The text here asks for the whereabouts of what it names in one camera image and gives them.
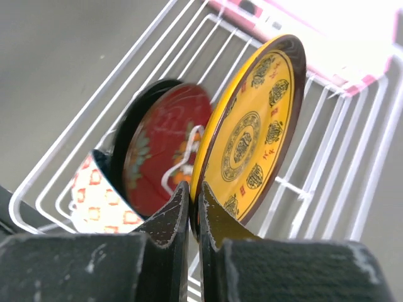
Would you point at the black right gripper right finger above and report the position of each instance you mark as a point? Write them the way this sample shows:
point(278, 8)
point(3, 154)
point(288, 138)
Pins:
point(239, 266)

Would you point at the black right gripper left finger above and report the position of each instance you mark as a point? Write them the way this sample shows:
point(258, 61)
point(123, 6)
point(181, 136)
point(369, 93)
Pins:
point(149, 264)

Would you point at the red floral plate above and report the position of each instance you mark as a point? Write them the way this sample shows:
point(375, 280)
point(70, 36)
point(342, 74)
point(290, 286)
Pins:
point(162, 150)

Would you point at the yellow patterned plate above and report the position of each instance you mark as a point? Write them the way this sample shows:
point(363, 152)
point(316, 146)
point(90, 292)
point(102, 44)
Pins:
point(250, 130)

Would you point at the red white patterned bowl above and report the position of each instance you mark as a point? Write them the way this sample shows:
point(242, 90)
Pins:
point(96, 207)

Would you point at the black plate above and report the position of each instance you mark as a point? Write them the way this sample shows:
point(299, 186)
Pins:
point(128, 125)

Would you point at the pink binder box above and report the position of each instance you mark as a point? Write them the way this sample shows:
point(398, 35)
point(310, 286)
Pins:
point(348, 43)

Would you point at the white wire dish rack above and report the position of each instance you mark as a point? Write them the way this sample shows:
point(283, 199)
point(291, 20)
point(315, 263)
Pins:
point(70, 68)

